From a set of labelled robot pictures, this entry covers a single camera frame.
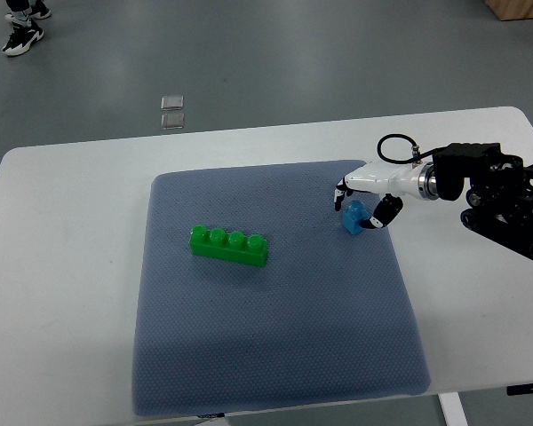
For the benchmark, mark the upper metal floor plate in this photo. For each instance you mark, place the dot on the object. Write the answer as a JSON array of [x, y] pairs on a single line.
[[172, 102]]

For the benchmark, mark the white table leg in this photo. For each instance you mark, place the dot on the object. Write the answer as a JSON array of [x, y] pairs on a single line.
[[452, 409]]

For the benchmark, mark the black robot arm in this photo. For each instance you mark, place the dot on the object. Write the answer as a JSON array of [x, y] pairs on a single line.
[[497, 188]]

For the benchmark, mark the long green block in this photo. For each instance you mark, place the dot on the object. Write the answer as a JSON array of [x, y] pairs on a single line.
[[233, 246]]

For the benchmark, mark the blue-grey foam mat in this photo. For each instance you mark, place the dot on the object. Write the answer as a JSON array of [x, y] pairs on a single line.
[[328, 318]]

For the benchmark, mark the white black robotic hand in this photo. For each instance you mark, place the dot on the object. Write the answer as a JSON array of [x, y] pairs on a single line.
[[393, 181]]

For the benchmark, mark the small blue block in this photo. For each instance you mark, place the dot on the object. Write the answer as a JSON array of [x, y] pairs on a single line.
[[353, 215]]

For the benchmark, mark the metal floor plate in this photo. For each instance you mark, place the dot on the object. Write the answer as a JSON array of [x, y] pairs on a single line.
[[172, 102], [172, 120]]

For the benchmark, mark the black white sneaker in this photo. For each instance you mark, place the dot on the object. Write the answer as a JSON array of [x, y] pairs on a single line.
[[25, 10], [21, 39]]

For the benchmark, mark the lower metal floor plate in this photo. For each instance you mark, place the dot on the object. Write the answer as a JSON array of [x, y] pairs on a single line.
[[172, 120]]

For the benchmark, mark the black table control panel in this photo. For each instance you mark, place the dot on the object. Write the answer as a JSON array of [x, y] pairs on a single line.
[[517, 390]]

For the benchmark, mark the wooden box corner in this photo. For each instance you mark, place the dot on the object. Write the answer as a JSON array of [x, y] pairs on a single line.
[[511, 9]]

